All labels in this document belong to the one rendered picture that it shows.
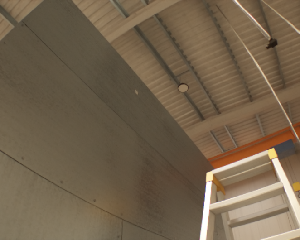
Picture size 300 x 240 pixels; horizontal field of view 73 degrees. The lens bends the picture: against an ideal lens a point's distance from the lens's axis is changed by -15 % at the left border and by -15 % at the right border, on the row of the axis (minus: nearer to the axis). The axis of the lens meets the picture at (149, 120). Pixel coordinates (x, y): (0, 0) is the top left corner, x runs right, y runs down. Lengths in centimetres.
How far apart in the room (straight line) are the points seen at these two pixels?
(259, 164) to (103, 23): 645
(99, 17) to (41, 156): 640
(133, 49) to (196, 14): 223
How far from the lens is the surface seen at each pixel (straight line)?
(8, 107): 84
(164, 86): 823
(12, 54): 97
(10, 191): 74
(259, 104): 906
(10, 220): 73
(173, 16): 696
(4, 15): 781
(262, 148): 937
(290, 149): 915
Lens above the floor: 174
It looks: 44 degrees up
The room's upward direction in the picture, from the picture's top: straight up
